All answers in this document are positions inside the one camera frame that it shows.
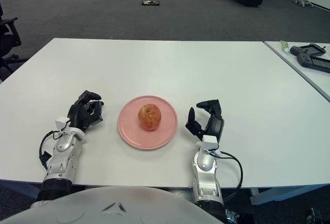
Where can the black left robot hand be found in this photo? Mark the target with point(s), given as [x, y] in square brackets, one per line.
[78, 114]

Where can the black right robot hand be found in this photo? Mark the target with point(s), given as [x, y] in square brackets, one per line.
[216, 126]

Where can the red yellow apple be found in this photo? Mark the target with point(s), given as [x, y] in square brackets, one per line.
[149, 117]

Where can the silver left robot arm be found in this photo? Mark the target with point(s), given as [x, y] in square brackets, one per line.
[62, 159]

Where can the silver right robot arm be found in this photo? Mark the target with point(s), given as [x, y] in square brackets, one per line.
[206, 172]

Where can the pink round plate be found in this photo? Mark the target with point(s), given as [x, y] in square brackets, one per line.
[129, 131]

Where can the blue grey table leg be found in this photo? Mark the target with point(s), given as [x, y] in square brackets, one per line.
[20, 186]
[283, 192]

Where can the grey robot torso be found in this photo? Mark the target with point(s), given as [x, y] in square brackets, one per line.
[103, 208]

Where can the black office chair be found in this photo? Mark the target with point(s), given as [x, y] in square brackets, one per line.
[10, 36]

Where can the green white tube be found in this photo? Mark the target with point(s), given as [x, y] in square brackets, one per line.
[284, 47]

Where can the grey quadruped robot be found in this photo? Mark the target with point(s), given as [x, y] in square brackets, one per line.
[301, 1]

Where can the black handheld controller with frame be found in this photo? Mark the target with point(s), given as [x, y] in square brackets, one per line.
[297, 50]

